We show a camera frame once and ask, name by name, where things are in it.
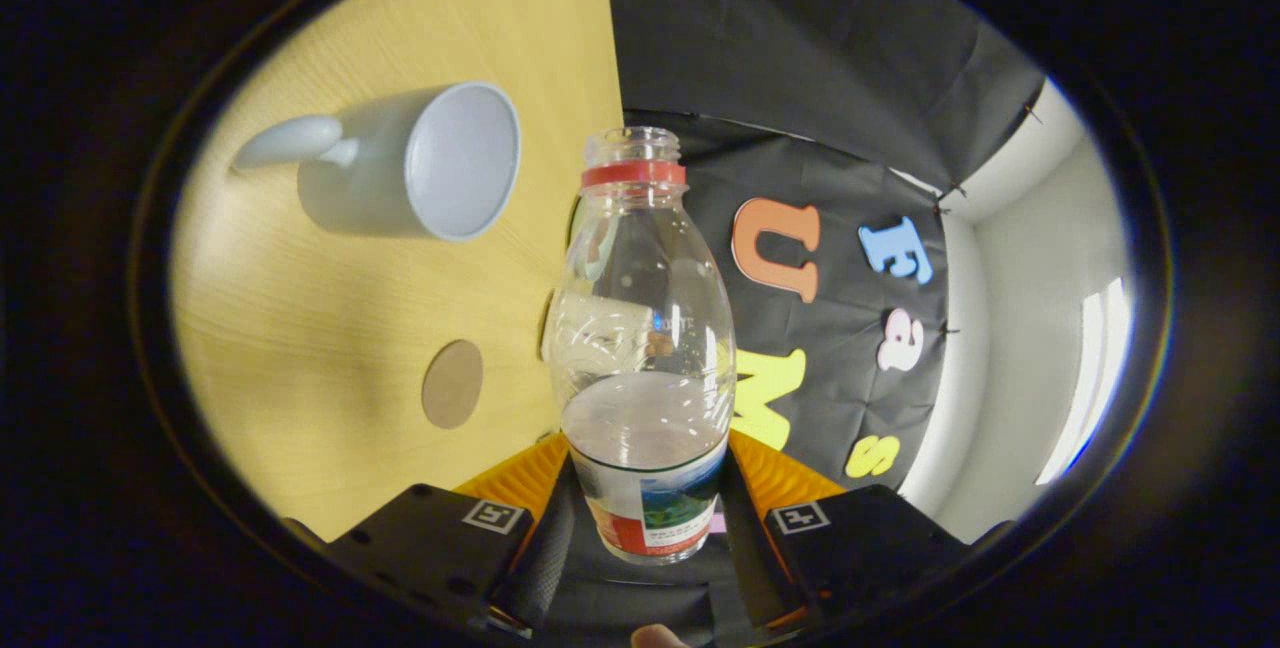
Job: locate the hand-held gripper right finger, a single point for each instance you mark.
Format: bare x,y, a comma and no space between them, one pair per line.
750,553

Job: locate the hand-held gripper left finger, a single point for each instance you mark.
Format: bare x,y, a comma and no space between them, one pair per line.
535,578

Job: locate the round brown coaster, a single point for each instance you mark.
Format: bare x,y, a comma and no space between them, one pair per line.
452,384

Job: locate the wooden table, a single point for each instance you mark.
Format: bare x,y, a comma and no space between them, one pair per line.
350,328

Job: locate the large ceiling light panel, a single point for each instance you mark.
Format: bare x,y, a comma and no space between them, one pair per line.
1095,368

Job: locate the black backdrop cloth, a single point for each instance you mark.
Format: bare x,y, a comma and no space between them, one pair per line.
800,28

